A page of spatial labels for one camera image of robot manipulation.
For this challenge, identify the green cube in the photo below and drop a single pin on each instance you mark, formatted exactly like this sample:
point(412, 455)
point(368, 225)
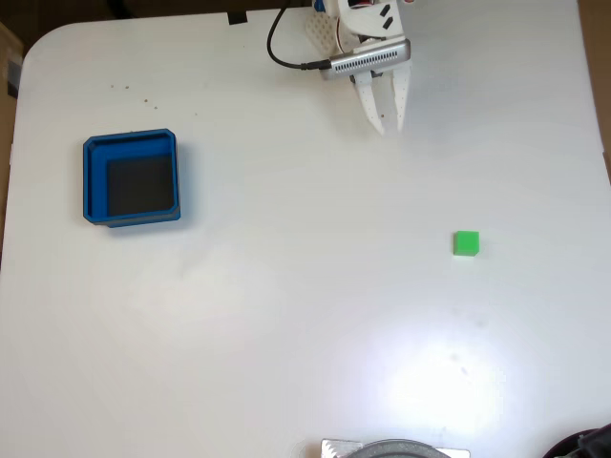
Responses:
point(465, 243)

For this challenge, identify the blue box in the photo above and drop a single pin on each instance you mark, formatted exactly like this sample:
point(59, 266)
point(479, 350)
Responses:
point(94, 181)

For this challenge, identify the brown cardboard box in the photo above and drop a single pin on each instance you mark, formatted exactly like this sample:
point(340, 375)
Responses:
point(4, 143)

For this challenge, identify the blue table clamp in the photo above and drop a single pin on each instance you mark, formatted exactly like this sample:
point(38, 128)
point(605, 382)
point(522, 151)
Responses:
point(319, 5)

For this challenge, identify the black tape piece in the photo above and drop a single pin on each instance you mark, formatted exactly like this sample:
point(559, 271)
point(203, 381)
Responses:
point(237, 18)

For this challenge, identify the brown cardboard panel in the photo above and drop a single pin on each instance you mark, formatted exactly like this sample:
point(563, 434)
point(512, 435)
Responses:
point(599, 47)

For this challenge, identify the silver ribbed plate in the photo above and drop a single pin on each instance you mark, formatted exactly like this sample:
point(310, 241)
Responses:
point(334, 449)

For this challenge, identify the dark round base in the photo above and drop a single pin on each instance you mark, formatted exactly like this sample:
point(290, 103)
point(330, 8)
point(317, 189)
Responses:
point(396, 451)

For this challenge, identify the black round object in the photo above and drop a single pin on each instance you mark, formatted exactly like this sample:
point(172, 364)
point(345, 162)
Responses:
point(592, 443)

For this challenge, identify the silver bar camera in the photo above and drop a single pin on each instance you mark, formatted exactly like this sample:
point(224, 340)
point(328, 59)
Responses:
point(367, 59)

